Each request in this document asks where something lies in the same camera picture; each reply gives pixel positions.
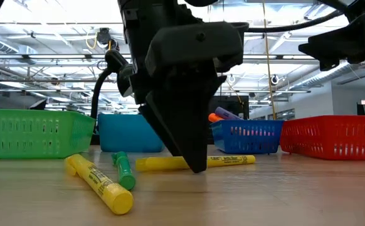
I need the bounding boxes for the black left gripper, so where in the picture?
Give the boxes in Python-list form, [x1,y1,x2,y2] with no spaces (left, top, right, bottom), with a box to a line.
[118,0,249,174]

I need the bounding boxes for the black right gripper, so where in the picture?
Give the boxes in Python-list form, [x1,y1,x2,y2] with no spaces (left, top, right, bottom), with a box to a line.
[298,12,365,72]

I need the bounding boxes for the orange highlighter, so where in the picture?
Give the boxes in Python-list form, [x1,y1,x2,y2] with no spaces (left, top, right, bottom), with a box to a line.
[208,112,225,123]

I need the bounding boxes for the purple highlighter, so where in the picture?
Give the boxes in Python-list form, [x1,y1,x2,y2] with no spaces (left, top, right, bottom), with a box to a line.
[214,106,245,121]

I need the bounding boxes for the slim yellow highlighter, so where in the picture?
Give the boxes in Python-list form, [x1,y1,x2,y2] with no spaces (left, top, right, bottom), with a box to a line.
[135,154,257,173]

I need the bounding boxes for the green highlighter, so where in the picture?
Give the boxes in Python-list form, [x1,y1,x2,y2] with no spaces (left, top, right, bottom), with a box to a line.
[112,151,137,191]

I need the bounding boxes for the thick yellow highlighter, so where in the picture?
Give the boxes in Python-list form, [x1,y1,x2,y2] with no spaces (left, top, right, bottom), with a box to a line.
[64,153,135,216]

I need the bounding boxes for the black monitor back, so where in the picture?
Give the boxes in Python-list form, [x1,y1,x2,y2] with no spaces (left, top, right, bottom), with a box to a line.
[212,95,250,120]

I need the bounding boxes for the blue plastic basket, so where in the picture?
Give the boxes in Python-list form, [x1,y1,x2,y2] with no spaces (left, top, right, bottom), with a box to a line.
[209,119,284,154]

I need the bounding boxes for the teal plastic bin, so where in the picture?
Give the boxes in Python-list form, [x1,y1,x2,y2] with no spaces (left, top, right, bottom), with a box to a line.
[97,113,166,154]

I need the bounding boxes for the red plastic basket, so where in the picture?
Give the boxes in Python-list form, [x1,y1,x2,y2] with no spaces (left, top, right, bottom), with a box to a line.
[279,115,365,161]

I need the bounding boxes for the black gooseneck desk lamp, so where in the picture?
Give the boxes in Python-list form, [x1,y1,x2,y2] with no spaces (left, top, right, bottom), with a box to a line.
[90,48,135,119]

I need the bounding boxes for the green plastic basket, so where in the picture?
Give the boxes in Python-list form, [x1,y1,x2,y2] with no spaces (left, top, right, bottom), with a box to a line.
[0,108,96,159]

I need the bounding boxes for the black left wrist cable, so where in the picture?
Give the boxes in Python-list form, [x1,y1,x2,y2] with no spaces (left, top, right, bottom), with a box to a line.
[245,9,349,34]

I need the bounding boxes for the yellow hanging cable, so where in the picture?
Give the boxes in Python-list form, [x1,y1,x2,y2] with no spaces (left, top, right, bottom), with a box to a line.
[262,0,277,120]

